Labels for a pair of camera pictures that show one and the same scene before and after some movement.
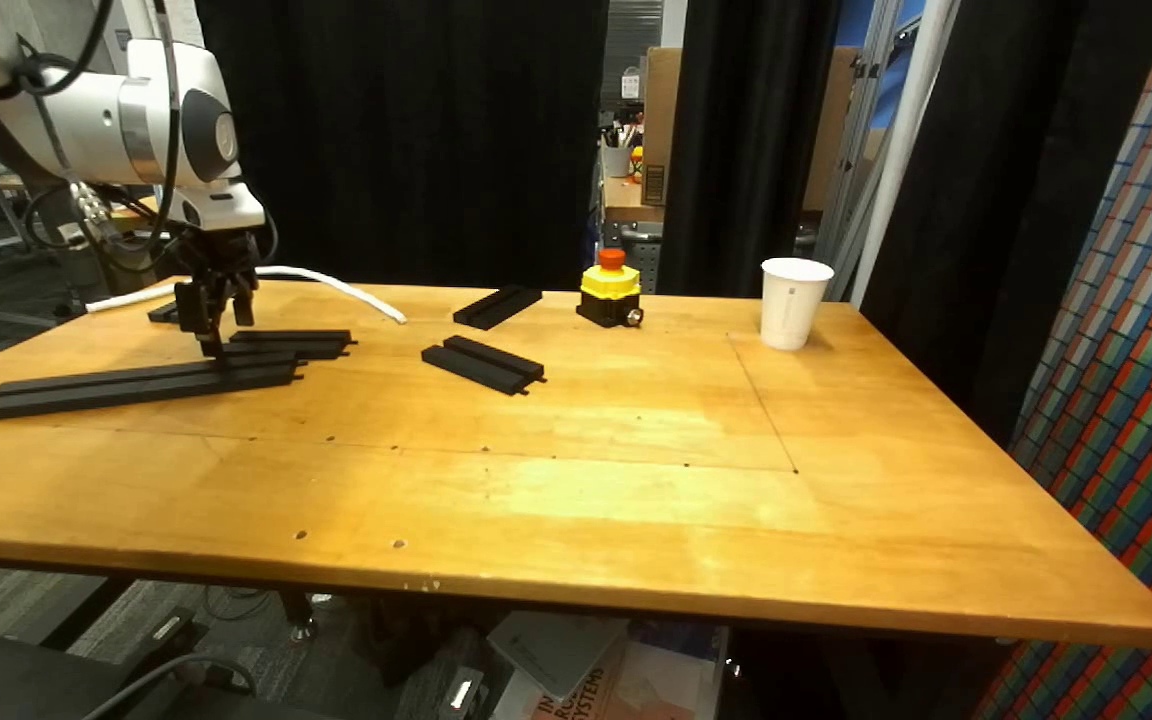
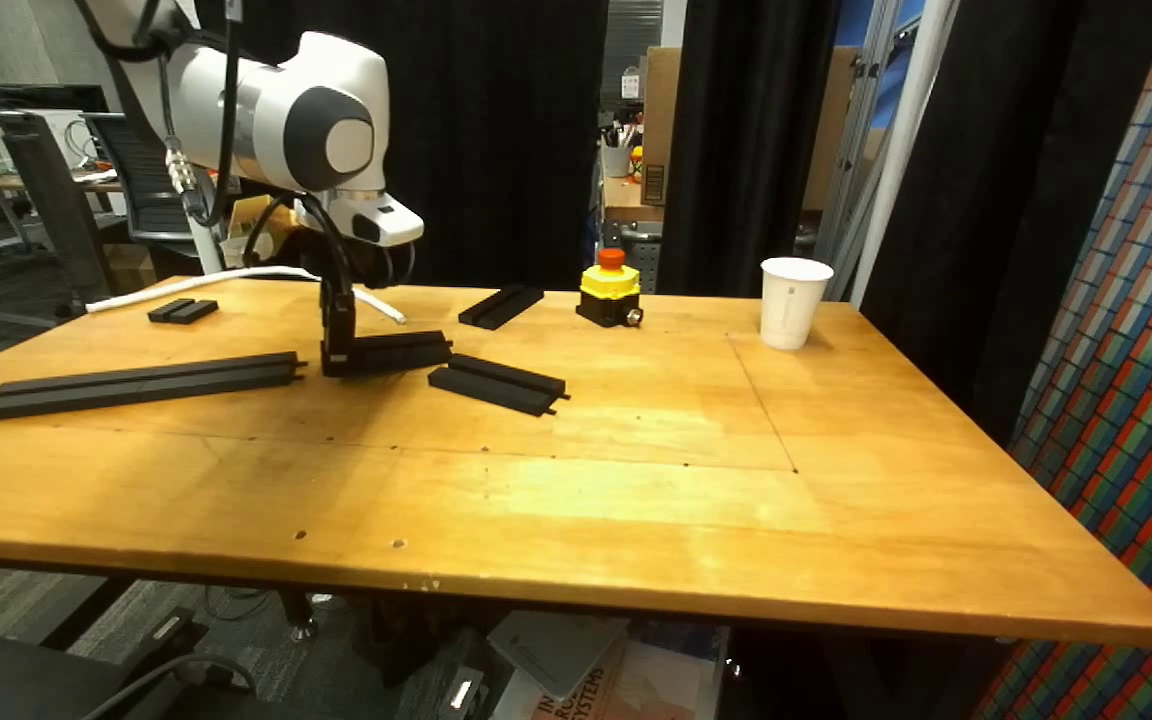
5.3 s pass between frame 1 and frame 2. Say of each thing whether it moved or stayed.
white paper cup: stayed
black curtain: stayed
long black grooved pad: stayed
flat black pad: stayed
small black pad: stayed
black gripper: moved
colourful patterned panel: stayed
